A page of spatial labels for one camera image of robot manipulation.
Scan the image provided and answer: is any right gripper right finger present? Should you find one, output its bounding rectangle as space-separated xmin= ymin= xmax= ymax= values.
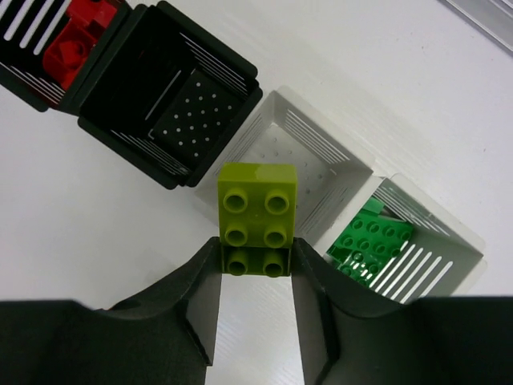
xmin=291 ymin=238 xmax=512 ymax=384

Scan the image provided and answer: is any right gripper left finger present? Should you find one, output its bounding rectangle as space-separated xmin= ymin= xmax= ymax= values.
xmin=1 ymin=237 xmax=222 ymax=384

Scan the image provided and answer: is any dark green lego brick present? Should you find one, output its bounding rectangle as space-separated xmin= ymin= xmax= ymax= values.
xmin=336 ymin=253 xmax=386 ymax=287

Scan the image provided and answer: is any green 2x3 lego brick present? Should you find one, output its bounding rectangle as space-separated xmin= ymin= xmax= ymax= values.
xmin=328 ymin=213 xmax=414 ymax=261

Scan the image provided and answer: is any lime lego brick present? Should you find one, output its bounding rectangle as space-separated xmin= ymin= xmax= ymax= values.
xmin=217 ymin=162 xmax=298 ymax=278

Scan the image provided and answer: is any red small lego brick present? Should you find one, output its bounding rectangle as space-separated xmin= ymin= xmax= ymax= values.
xmin=42 ymin=0 xmax=121 ymax=90

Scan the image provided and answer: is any white slotted container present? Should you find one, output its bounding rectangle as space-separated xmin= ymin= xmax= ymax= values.
xmin=321 ymin=174 xmax=487 ymax=303
xmin=194 ymin=84 xmax=374 ymax=243

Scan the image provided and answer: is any black slotted container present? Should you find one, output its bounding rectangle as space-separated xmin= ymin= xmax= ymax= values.
xmin=1 ymin=0 xmax=131 ymax=115
xmin=78 ymin=1 xmax=263 ymax=189

